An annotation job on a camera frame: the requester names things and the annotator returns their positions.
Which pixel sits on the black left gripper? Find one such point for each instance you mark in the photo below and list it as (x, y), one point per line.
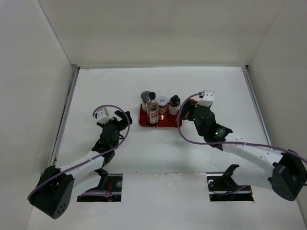
(124, 122)

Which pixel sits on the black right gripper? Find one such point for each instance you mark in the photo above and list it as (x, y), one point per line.
(181, 114)

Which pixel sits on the red-lid chili sauce jar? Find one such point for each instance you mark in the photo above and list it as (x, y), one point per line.
(188, 110)

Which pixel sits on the black-cap grinder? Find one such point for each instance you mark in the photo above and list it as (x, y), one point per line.
(174, 105)

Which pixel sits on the white-lid spice jar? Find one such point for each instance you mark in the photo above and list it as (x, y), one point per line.
(163, 106)

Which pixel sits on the soy sauce glass bottle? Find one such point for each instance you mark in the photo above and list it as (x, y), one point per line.
(152, 109)

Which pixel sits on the clear-cap salt grinder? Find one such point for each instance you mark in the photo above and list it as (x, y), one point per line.
(144, 98)

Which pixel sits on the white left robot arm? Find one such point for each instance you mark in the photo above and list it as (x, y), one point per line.
(56, 186)

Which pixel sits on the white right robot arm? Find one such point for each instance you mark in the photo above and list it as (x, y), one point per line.
(286, 170)

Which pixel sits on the red lacquer tray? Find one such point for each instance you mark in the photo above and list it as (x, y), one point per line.
(169, 121)

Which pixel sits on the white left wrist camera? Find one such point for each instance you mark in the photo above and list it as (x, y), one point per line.
(102, 116)

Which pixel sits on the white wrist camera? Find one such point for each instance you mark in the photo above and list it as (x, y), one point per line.
(102, 116)
(207, 98)

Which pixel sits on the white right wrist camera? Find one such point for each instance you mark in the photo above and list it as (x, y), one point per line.
(207, 98)

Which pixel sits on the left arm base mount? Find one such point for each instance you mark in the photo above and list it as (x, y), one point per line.
(103, 187)

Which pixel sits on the right aluminium frame rail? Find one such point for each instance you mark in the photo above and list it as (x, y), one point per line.
(255, 103)

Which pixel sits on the aluminium frame rail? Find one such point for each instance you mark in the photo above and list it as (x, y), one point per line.
(255, 103)
(59, 135)

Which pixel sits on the left aluminium frame rail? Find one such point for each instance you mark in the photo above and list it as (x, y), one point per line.
(59, 135)

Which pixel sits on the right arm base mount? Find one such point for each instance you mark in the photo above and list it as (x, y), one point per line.
(222, 187)

